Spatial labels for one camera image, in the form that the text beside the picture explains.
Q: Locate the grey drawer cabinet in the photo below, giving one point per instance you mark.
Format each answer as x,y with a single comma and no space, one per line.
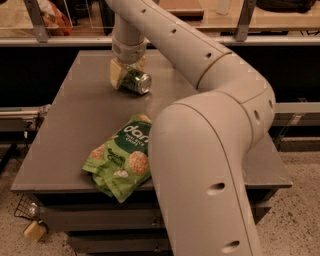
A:
85,113

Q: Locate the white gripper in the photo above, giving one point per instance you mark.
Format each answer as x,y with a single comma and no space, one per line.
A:
127,52

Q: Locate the green soda can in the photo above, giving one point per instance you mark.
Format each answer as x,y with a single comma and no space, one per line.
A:
136,80

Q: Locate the metal shelf rail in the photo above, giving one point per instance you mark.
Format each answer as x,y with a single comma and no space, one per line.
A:
106,41

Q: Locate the orange plastic bag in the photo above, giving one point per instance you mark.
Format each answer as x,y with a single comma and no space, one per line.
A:
55,21

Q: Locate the green rice chips bag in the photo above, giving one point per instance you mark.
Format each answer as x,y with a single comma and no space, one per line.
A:
120,165

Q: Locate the black wire basket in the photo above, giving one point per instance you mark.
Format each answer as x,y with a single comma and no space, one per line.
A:
26,209

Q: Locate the cream foam block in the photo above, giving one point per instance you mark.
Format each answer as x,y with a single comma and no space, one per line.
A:
35,231

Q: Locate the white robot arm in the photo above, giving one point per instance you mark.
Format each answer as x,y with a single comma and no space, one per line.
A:
198,144

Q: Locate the wooden board on shelf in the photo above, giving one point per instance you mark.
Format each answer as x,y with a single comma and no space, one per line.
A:
183,8

